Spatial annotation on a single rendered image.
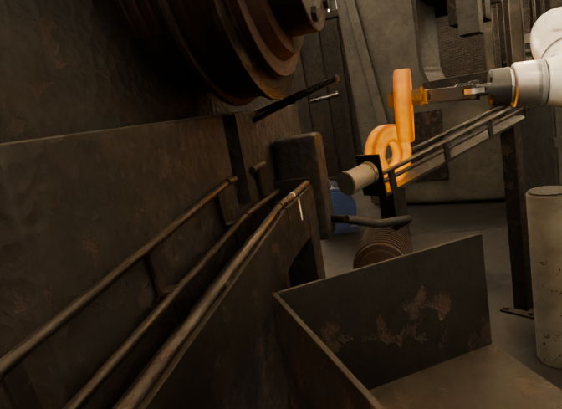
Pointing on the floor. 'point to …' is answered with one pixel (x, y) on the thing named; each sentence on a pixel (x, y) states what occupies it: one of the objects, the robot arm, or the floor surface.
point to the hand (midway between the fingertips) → (404, 98)
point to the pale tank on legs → (509, 23)
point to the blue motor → (346, 203)
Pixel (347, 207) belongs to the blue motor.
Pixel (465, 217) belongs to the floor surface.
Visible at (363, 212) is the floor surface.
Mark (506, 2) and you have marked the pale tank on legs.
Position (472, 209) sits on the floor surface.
